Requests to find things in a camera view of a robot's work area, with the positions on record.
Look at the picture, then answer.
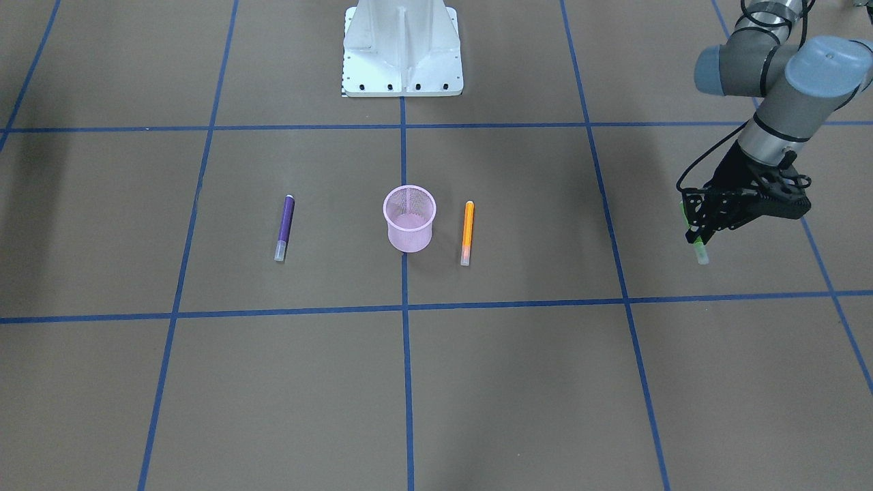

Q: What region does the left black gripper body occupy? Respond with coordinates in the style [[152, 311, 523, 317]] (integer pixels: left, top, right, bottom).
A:
[[704, 142, 812, 229]]

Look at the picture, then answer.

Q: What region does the green highlighter pen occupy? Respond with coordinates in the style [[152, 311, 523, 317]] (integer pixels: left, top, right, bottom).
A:
[[680, 203, 710, 265]]

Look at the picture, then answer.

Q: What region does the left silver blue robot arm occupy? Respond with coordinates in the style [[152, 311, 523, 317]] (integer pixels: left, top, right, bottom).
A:
[[676, 1, 872, 245]]

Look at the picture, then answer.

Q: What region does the orange highlighter pen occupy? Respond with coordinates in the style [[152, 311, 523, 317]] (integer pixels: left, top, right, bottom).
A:
[[460, 200, 475, 267]]

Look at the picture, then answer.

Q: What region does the pink mesh pen holder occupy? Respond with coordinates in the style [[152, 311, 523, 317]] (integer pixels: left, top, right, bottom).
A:
[[381, 185, 437, 254]]

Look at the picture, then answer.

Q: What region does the purple highlighter pen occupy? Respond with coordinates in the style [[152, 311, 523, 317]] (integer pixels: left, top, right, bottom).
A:
[[273, 194, 295, 263]]

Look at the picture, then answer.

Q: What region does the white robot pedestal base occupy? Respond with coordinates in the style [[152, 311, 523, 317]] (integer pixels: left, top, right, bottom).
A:
[[341, 1, 464, 98]]

